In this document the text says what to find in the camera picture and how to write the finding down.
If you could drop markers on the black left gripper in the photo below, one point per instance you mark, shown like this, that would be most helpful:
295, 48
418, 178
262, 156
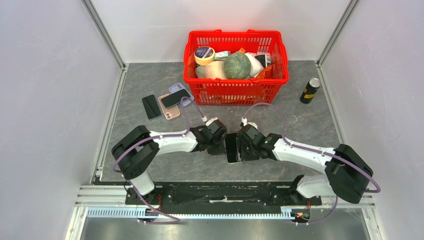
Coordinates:
219, 150

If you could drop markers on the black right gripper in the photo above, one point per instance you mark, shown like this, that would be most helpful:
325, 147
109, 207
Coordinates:
244, 155

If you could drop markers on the pink phone case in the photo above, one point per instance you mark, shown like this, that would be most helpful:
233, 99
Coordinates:
169, 113

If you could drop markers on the dark green smartphone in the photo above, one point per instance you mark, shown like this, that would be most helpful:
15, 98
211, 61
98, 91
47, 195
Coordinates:
174, 98

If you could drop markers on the black smartphone silver edge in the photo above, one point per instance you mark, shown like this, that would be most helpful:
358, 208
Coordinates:
231, 148

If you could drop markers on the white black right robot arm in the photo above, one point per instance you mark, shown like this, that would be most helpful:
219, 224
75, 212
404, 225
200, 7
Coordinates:
343, 173

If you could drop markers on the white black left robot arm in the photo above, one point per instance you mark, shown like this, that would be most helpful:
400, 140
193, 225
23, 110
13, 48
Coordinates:
135, 152

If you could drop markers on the lilac phone case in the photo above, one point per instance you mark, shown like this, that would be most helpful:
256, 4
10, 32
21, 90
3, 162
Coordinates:
179, 86

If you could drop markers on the red plastic shopping basket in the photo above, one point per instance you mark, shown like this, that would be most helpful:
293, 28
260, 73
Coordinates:
242, 92

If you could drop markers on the dark smartphone on table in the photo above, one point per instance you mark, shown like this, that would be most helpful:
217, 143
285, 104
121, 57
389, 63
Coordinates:
151, 107

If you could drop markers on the beige paper bag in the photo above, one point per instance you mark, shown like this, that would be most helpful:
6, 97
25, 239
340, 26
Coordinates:
214, 70

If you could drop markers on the orange snack packet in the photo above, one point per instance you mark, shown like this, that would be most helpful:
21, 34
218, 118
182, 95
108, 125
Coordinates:
266, 73

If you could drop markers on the green patterned ball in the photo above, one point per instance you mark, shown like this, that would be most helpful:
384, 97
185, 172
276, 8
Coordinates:
237, 66

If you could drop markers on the white plastic bag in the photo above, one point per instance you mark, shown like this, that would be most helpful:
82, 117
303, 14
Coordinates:
256, 66

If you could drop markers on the black yellow drink can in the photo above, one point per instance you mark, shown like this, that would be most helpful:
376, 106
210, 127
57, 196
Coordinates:
310, 90

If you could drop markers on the masking tape roll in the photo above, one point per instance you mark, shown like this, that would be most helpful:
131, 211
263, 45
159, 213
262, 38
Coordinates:
204, 55

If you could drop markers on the small teal box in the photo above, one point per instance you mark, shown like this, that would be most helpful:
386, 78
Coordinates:
221, 55

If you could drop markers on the black white packet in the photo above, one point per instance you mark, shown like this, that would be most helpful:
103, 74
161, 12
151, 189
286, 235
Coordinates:
265, 59

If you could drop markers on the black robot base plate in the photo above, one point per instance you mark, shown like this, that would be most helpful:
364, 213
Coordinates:
226, 197

